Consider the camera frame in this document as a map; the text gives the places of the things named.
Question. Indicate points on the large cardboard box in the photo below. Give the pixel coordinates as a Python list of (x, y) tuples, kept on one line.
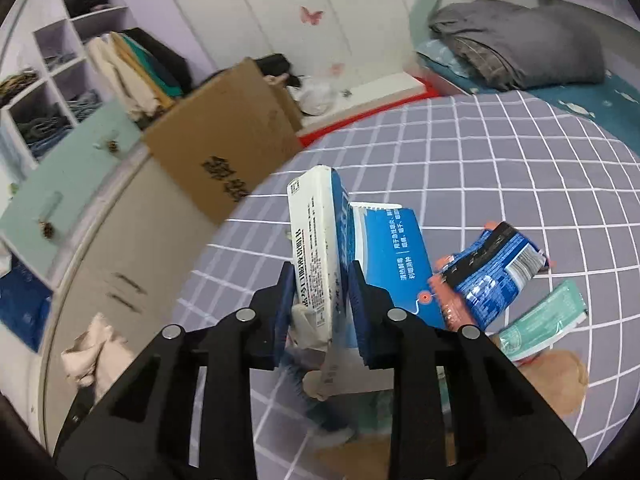
[(215, 135)]

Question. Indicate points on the red blue snack packet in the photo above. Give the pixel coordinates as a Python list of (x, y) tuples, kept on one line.
[(490, 270)]

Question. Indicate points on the camouflage clothes pile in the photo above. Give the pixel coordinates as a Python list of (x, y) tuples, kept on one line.
[(20, 87)]

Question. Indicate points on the white plastic bag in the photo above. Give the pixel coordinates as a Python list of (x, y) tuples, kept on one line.
[(317, 97)]

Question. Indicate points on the white wardrobe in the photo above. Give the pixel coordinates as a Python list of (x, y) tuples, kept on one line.
[(260, 20)]

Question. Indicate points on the teal candy print bed sheet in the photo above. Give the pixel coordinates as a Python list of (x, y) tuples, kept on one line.
[(600, 105)]

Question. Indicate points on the blue plaid pillow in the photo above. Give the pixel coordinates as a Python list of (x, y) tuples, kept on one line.
[(440, 60)]

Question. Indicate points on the green sachet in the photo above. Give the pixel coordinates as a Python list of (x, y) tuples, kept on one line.
[(540, 320)]

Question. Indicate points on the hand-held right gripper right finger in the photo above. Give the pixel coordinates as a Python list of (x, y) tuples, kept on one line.
[(361, 320)]

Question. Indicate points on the teal hanging garment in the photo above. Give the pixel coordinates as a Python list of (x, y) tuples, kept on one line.
[(160, 72)]

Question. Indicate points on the white blue medicine box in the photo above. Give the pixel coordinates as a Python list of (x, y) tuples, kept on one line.
[(312, 240)]

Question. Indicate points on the large folded jeans pile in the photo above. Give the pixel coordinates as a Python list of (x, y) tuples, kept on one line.
[(42, 127)]

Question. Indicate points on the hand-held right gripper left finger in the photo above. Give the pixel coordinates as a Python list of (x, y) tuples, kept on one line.
[(285, 320)]

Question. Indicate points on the black folded clothes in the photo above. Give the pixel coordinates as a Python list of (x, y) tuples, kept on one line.
[(90, 2)]

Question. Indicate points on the pine cone drawer ornament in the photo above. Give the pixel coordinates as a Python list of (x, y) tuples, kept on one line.
[(47, 230), (113, 146)]

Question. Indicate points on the black hanging garment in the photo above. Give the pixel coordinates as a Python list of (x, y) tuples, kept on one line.
[(165, 50)]

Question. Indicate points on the blue plastic package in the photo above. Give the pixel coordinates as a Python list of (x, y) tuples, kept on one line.
[(20, 305)]

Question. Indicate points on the beige low cabinet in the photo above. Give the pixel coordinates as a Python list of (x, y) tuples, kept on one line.
[(130, 240)]

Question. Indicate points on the cream cloth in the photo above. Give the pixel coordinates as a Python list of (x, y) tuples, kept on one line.
[(95, 350)]

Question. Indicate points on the pink butterfly sticker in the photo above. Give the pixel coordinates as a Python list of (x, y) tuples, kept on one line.
[(310, 15)]

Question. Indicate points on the grey quilt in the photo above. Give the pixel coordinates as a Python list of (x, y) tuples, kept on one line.
[(525, 45)]

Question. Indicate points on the purple stair cabinet green drawers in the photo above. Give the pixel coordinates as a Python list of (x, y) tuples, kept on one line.
[(75, 160)]

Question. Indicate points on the white red step platform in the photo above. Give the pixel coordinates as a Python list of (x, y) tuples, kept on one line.
[(380, 97)]

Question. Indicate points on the small folded jeans pile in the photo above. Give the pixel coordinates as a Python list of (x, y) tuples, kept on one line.
[(85, 105), (59, 56)]

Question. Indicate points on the pale pink flower sticker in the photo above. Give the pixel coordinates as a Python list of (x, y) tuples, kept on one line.
[(336, 70)]

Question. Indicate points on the black bag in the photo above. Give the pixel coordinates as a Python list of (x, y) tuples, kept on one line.
[(275, 65)]

